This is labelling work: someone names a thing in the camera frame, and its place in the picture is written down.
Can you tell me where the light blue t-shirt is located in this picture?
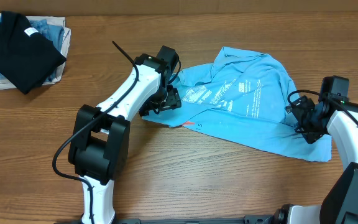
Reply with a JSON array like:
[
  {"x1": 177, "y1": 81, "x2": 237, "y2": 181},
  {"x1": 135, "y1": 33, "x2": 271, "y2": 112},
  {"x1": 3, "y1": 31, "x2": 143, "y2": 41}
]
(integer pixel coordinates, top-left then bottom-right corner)
[{"x1": 144, "y1": 47, "x2": 331, "y2": 162}]

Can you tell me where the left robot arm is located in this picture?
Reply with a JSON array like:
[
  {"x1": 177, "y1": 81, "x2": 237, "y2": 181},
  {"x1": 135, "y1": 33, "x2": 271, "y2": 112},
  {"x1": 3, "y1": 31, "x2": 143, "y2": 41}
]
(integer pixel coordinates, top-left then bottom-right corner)
[{"x1": 68, "y1": 46, "x2": 181, "y2": 223}]

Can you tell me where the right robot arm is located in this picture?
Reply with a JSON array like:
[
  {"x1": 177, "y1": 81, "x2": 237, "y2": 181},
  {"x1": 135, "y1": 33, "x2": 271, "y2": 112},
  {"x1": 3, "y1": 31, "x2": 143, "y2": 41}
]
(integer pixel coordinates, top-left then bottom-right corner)
[{"x1": 265, "y1": 76, "x2": 358, "y2": 224}]

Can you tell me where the folded black shirt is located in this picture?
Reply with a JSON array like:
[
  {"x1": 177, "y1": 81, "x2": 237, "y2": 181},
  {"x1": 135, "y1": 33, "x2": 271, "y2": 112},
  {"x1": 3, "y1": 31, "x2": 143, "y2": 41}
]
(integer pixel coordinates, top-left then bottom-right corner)
[{"x1": 0, "y1": 11, "x2": 66, "y2": 94}]

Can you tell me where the folded white cloth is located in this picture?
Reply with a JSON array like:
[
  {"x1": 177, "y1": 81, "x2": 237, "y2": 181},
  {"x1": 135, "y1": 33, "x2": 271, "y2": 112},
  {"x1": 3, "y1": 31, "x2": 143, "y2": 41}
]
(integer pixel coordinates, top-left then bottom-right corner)
[{"x1": 0, "y1": 16, "x2": 71, "y2": 90}]

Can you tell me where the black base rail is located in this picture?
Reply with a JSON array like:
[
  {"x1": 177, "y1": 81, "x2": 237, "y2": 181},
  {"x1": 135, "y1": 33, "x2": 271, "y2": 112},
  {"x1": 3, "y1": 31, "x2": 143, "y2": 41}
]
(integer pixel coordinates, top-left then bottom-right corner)
[{"x1": 54, "y1": 213, "x2": 279, "y2": 224}]

